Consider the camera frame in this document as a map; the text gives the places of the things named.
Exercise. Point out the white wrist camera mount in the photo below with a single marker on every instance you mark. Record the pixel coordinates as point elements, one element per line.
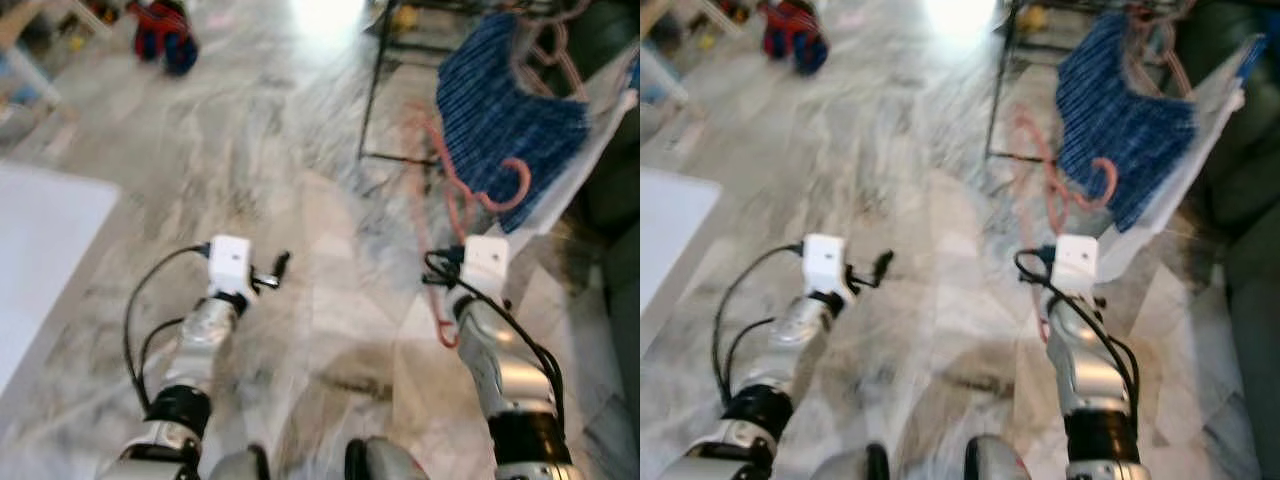
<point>1075,262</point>
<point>230,265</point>
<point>828,265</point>
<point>487,265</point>

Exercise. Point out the pink plastic hanger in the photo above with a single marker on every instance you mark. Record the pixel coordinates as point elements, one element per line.
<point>526,185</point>
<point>1112,183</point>

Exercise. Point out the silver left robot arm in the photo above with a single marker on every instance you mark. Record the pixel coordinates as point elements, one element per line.
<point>195,345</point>
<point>790,340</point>

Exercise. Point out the white garment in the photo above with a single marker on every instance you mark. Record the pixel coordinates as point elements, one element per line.
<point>590,150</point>
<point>1200,150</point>

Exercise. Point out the blue striped shirt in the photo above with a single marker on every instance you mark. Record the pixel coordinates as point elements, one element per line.
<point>1120,110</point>
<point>500,110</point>

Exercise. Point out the grey robot leg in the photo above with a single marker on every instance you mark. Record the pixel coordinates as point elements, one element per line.
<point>235,468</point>
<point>385,465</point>
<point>845,468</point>
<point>1000,462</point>

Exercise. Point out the white plastic folding table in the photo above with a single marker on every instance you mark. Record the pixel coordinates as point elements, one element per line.
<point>670,240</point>
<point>45,250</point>

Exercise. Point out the dark green sofa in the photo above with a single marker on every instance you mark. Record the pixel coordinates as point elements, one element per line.
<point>1250,200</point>
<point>620,180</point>

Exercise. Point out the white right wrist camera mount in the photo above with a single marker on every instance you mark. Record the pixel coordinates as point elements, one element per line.
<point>1075,262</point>
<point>487,265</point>

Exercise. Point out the grey right robot leg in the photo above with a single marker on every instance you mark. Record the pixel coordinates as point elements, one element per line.
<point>385,465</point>
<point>1000,462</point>

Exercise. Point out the grey left robot leg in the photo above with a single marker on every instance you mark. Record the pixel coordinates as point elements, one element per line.
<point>845,468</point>
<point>235,468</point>

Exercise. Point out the blue plastic hanger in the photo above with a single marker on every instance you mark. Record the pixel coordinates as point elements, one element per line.
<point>1250,58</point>
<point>634,72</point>

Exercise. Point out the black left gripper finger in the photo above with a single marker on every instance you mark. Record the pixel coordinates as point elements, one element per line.
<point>283,266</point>
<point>885,266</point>

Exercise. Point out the red and blue bag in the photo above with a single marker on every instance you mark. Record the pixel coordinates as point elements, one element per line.
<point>165,40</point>
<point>795,40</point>

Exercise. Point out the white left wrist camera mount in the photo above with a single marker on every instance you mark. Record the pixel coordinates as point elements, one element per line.
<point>828,265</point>
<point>230,265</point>

